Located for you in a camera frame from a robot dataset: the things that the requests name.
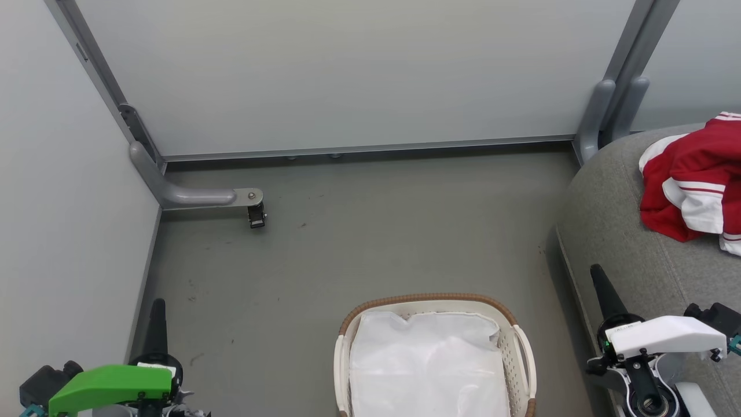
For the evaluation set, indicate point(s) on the white wicker-rimmed laundry basket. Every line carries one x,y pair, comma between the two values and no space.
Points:
518,359

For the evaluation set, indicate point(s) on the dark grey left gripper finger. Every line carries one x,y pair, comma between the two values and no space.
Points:
156,330

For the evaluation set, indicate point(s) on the black caster wheel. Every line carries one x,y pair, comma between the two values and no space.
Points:
256,216

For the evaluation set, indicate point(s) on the grey metal partition foot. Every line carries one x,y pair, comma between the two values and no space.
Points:
185,197

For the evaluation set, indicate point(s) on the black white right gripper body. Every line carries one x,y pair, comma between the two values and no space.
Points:
666,339

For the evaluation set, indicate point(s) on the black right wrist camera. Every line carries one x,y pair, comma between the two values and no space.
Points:
718,318

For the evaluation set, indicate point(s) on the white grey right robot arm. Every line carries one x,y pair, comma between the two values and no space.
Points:
642,376

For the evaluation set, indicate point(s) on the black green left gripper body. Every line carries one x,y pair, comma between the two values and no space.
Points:
110,385

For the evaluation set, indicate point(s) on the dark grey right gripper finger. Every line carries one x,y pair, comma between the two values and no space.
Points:
606,298

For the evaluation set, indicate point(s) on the grey metal partition leg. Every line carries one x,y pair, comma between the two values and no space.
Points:
631,104
593,116

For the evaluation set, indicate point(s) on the white basket liner cloth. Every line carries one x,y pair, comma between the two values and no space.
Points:
428,365

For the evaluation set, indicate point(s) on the black partition hinge strip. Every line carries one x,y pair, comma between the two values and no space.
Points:
142,136

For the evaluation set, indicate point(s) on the red and white clothing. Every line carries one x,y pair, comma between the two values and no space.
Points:
694,174

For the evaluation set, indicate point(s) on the grey fabric sofa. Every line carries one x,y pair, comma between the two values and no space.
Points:
637,231

